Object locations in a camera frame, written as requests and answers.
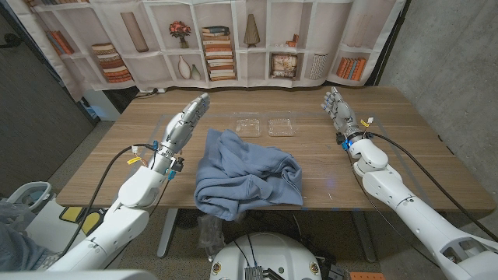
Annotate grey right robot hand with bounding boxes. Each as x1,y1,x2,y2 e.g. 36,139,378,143
321,86,365,141

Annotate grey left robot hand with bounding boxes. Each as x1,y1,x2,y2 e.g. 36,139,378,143
160,92,212,155

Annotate blue hoodie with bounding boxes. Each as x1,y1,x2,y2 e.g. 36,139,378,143
193,128,304,222

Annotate clear plastic clamshell container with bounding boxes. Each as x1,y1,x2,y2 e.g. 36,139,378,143
233,111,299,138

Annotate white cabinet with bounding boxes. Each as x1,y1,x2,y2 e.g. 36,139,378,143
81,89,121,122

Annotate printed bookshelf backdrop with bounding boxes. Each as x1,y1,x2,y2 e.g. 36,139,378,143
5,0,408,102

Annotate clear plastic bag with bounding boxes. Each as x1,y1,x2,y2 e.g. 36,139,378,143
196,213,226,250

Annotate yellow black floor pedal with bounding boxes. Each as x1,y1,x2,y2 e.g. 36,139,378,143
58,205,108,236

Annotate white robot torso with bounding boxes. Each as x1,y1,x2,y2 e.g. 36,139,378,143
209,232,323,280

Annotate orange box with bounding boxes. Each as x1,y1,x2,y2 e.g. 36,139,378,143
349,271,386,280

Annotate white grey bin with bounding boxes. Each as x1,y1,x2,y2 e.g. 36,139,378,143
6,180,53,215

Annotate blue cloth pile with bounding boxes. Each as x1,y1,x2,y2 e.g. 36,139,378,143
0,198,51,272

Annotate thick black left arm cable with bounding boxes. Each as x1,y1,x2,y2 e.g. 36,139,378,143
58,143,159,257

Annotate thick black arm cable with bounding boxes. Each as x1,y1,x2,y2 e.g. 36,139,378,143
58,143,159,257
365,131,498,242

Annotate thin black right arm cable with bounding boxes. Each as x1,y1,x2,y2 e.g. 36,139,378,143
345,151,440,269

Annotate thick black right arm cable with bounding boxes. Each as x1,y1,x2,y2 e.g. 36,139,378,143
365,131,498,242

